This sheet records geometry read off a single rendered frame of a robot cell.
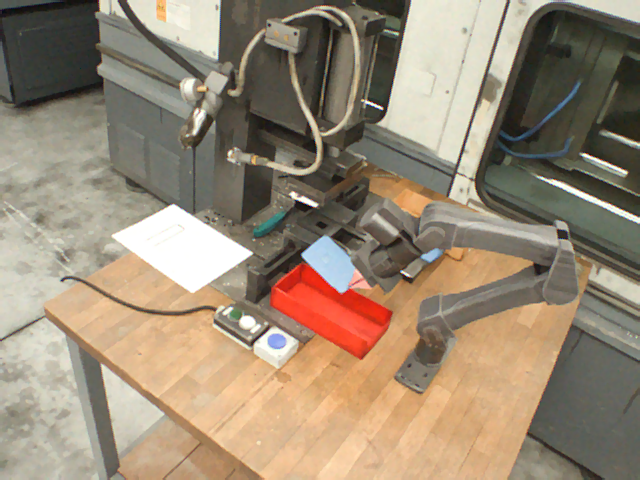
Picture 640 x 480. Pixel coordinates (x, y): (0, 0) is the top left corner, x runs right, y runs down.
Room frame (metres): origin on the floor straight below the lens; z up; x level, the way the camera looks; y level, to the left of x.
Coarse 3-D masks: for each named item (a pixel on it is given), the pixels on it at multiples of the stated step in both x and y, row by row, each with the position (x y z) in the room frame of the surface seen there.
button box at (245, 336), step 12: (72, 276) 0.89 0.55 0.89; (96, 288) 0.85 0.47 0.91; (120, 300) 0.83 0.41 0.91; (156, 312) 0.82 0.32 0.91; (168, 312) 0.82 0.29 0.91; (180, 312) 0.83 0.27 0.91; (216, 312) 0.84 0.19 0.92; (228, 312) 0.83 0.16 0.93; (216, 324) 0.81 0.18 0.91; (228, 324) 0.80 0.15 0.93; (240, 324) 0.80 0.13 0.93; (264, 324) 0.82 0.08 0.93; (228, 336) 0.79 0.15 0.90; (240, 336) 0.78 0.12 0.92; (252, 336) 0.78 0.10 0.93
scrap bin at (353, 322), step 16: (304, 272) 1.00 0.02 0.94; (272, 288) 0.90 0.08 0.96; (288, 288) 0.96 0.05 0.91; (304, 288) 0.98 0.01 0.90; (320, 288) 0.98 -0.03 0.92; (272, 304) 0.90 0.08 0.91; (288, 304) 0.88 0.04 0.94; (304, 304) 0.87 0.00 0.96; (320, 304) 0.93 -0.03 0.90; (336, 304) 0.94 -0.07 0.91; (352, 304) 0.93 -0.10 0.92; (368, 304) 0.92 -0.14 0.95; (304, 320) 0.86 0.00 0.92; (320, 320) 0.84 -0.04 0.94; (336, 320) 0.89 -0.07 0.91; (352, 320) 0.90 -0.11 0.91; (368, 320) 0.91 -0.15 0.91; (384, 320) 0.89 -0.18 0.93; (336, 336) 0.82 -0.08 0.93; (352, 336) 0.80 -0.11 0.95; (368, 336) 0.86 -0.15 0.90; (352, 352) 0.80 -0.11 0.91; (368, 352) 0.81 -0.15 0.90
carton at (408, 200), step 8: (408, 192) 1.41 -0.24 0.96; (392, 200) 1.34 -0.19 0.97; (400, 200) 1.39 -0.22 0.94; (408, 200) 1.41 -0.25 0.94; (416, 200) 1.40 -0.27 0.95; (424, 200) 1.39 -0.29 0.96; (432, 200) 1.38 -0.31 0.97; (408, 208) 1.40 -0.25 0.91; (416, 208) 1.39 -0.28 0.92; (416, 216) 1.27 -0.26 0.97; (456, 248) 1.21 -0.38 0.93; (456, 256) 1.21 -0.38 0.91; (464, 256) 1.22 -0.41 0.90
